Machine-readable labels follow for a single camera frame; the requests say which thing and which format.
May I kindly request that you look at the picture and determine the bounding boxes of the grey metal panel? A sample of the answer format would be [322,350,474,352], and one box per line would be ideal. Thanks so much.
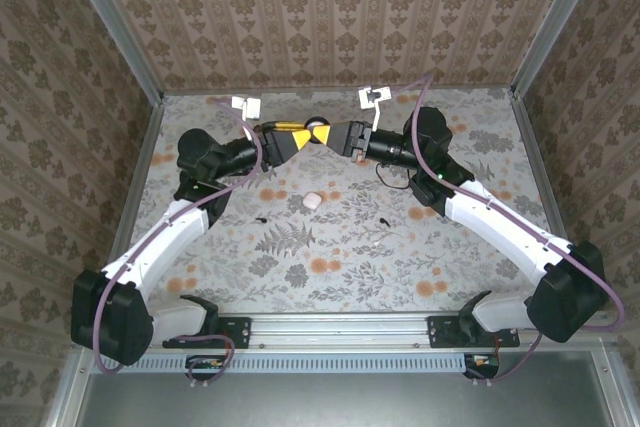
[42,346,640,427]

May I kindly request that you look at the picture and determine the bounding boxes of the small black connector box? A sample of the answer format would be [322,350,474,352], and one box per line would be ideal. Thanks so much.
[187,354,234,381]
[462,352,501,379]

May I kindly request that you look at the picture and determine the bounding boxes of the aluminium table back rail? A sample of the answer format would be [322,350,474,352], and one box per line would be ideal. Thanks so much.
[162,87,514,97]

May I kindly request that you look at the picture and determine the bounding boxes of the aluminium frame post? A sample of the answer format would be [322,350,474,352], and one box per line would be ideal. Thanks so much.
[58,0,165,104]
[510,0,609,97]

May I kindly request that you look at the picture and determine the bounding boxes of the aluminium base extrusion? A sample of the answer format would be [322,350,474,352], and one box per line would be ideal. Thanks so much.
[214,312,436,350]

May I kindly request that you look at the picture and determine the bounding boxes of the grey slotted cable duct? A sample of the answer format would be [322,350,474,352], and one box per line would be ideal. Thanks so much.
[89,351,501,374]

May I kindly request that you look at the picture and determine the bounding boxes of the thin black cable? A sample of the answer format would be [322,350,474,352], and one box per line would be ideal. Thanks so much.
[375,164,419,191]

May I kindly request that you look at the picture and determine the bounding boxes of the aluminium table side rail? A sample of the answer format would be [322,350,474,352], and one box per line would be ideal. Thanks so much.
[117,94,166,268]
[508,91,572,251]

